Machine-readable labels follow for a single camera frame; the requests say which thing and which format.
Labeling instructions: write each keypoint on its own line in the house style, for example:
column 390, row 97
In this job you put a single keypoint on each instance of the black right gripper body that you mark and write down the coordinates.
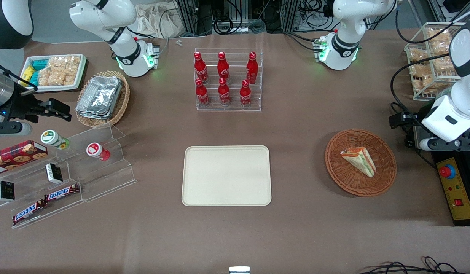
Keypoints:
column 21, row 105

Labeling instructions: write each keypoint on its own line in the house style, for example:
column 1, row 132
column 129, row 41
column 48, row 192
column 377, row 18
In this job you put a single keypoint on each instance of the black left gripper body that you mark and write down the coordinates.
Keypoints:
column 416, row 120

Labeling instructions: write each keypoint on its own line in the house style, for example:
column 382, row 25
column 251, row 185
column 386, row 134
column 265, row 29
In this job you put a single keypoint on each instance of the triangular sandwich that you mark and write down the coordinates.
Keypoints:
column 359, row 161

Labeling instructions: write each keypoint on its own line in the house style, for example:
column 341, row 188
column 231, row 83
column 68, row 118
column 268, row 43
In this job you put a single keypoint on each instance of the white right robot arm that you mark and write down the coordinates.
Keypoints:
column 124, row 57

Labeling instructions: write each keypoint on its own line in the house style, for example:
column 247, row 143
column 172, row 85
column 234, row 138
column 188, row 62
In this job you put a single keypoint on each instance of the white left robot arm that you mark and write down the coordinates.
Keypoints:
column 345, row 42

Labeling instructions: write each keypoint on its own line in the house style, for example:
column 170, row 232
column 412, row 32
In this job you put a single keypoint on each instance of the white snack tray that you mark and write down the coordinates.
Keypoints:
column 79, row 82

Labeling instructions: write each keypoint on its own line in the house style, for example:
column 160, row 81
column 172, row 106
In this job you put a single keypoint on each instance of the oval light wicker basket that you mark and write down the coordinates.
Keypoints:
column 122, row 102

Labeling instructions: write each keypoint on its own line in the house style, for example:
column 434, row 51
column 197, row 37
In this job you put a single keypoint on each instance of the round brown wicker basket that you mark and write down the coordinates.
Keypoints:
column 352, row 184

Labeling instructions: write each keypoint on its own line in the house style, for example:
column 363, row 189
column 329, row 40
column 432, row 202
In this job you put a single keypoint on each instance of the cream rectangular tray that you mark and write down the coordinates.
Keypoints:
column 225, row 175

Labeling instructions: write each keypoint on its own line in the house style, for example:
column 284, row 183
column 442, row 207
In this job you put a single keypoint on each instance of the black heating machine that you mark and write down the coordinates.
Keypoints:
column 418, row 134

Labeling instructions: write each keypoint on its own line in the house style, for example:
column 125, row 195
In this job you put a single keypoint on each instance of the green bottle sunflower lid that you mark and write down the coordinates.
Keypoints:
column 52, row 138

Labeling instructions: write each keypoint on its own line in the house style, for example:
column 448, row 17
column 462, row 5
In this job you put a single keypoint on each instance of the clear rice cracker bag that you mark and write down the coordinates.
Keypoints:
column 418, row 56
column 44, row 77
column 73, row 68
column 438, row 35
column 59, row 77
column 441, row 49
column 420, row 70
column 443, row 64
column 429, row 84
column 58, row 62

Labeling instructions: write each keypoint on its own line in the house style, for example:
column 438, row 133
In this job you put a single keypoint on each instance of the teal snack packet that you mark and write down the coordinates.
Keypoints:
column 40, row 64
column 34, row 78

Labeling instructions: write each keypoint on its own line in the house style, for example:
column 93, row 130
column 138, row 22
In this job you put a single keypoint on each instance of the yellow snack packet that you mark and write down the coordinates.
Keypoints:
column 27, row 73

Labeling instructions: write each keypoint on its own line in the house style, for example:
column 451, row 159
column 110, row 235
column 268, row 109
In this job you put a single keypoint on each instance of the stack of foil containers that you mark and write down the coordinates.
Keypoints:
column 99, row 97

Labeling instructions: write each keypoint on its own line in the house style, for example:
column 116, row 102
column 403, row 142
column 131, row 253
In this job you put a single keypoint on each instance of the red plaid cookie box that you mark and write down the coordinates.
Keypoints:
column 18, row 154

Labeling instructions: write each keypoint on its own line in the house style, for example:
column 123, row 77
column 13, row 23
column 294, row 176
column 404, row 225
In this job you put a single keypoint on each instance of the red bottle white lid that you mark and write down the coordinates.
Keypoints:
column 96, row 150

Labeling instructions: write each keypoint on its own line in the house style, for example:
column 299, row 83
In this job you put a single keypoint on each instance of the red emergency stop button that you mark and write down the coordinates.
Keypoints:
column 446, row 171

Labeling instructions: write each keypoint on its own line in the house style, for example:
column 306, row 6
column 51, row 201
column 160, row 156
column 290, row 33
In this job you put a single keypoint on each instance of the small black box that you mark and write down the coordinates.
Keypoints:
column 54, row 173
column 5, row 191

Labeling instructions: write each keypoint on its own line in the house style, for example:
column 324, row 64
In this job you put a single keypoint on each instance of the snickers chocolate bar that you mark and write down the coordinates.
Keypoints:
column 28, row 212
column 61, row 193

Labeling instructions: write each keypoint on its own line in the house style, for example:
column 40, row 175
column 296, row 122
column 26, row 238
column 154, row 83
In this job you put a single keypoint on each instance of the clear acrylic stepped stand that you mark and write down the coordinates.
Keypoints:
column 105, row 179

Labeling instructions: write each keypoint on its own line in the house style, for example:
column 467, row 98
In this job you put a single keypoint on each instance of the black box yellow control panel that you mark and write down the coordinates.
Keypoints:
column 457, row 213

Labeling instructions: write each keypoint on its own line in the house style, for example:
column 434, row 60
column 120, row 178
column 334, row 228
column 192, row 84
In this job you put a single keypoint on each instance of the beige cloth bag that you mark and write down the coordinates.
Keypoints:
column 158, row 19

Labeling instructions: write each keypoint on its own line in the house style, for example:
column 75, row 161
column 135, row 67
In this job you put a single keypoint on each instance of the red cola bottle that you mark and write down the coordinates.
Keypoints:
column 201, row 94
column 252, row 68
column 224, row 93
column 245, row 95
column 223, row 67
column 200, row 68

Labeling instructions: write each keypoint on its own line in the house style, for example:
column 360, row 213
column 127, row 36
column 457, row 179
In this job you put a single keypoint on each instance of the clear acrylic bottle rack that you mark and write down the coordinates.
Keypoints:
column 234, row 57

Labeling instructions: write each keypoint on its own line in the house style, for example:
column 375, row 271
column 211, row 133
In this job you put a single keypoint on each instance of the small white device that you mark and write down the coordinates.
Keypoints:
column 239, row 270

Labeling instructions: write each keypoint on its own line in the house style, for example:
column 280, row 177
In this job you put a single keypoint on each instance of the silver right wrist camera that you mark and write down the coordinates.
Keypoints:
column 14, row 129

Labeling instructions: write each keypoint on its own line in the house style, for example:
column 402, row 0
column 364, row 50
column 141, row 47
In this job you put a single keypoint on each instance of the dark left wrist camera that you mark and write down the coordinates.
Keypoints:
column 451, row 145

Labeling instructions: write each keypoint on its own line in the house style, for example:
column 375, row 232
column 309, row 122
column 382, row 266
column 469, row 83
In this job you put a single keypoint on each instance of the aluminium frame post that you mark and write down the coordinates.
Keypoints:
column 290, row 15
column 189, row 17

